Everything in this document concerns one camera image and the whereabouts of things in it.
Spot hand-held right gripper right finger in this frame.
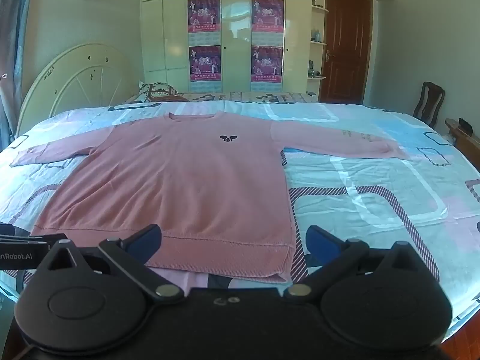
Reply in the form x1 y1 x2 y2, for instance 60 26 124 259
284 225 441 305

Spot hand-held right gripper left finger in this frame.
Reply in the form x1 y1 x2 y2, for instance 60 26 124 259
35 224 185 305

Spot pink sweater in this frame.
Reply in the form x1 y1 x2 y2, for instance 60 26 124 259
9 112 413 284

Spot pastel patterned bed sheet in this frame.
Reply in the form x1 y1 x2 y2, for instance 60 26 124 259
0 99 480 346

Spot patterned pillow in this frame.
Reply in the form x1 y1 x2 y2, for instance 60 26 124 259
138 82 189 103

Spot yellow patterned bed cover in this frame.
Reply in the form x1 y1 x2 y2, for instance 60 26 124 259
124 91 319 105

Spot brown wooden side table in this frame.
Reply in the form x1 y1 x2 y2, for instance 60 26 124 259
445 118 480 159

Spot cream round headboard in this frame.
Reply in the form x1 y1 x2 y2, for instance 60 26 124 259
16 43 141 137

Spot dark wooden chair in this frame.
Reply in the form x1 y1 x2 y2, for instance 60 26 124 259
413 81 446 128

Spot blue grey curtain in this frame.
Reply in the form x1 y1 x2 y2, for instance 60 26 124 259
0 0 35 151

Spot cream corner shelves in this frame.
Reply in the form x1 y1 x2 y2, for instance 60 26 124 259
307 0 330 95

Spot brown wooden door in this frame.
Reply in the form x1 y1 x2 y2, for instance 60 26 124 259
319 0 374 106

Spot cream wardrobe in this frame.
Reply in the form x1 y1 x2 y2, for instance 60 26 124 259
140 0 397 94

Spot pink wall poster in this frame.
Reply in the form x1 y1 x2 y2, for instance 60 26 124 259
251 0 285 46
187 0 222 46
250 46 284 92
188 45 222 92

